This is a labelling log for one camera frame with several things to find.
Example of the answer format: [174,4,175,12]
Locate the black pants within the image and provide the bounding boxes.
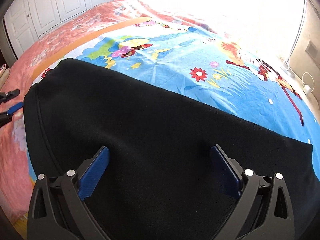
[23,59,319,239]

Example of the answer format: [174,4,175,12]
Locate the white charger with cable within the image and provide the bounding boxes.
[302,72,315,95]

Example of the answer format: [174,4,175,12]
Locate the white wardrobe doors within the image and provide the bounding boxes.
[4,0,112,58]

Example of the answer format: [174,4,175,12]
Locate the pink floral bed cover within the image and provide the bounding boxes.
[0,0,216,238]

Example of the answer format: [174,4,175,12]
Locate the white wall socket panel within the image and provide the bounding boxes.
[305,40,320,64]

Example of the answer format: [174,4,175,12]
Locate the blue cartoon bed sheet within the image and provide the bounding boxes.
[32,18,319,179]

